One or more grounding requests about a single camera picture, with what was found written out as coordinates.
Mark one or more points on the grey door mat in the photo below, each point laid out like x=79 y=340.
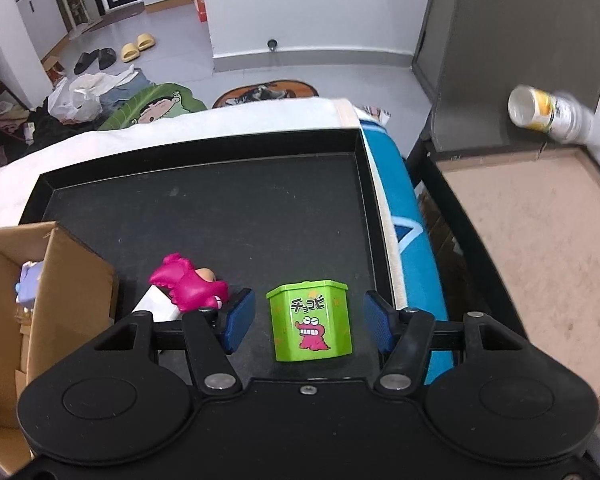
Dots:
x=120 y=14

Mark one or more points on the black rectangular tray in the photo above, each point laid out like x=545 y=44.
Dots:
x=230 y=220

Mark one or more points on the black slipper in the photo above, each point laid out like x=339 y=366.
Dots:
x=86 y=61
x=106 y=57

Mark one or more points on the lilac cube toy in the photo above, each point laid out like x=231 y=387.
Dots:
x=30 y=285

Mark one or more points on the black door stopper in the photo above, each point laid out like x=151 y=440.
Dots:
x=272 y=45

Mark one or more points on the black framed brown board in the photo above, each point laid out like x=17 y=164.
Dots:
x=520 y=240

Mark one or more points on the round cartoon rug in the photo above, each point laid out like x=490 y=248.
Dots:
x=265 y=92

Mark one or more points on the printed leaflet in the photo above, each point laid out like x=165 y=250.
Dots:
x=377 y=114

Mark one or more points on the pink dinosaur toy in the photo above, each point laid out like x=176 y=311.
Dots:
x=185 y=285

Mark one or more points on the blue white cloth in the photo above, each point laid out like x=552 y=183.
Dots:
x=405 y=185

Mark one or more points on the white low cabinet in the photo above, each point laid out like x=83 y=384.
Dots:
x=40 y=20

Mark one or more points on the green hexagonal tin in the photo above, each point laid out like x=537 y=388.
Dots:
x=310 y=325

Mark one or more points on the white plastic bag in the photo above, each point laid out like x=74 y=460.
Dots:
x=75 y=100

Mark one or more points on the small brown box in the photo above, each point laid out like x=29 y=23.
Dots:
x=54 y=67

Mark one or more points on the blue denim clothing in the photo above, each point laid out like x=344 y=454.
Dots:
x=130 y=92

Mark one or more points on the yellow slipper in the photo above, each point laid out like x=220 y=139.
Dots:
x=130 y=52
x=146 y=41

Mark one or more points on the green cartoon cushion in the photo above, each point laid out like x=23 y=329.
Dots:
x=155 y=107

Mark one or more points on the stacked disposable cups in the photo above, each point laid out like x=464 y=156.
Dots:
x=550 y=112

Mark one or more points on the brown cardboard box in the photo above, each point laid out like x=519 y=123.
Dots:
x=65 y=300

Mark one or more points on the orange cardboard box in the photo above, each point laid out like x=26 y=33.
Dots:
x=200 y=2

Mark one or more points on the dark clothes pile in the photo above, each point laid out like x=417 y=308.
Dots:
x=45 y=132

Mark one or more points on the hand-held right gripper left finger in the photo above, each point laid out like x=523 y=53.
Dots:
x=237 y=320

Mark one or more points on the white charger plug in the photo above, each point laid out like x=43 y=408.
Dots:
x=152 y=306

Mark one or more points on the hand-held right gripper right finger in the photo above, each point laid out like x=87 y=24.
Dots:
x=379 y=320

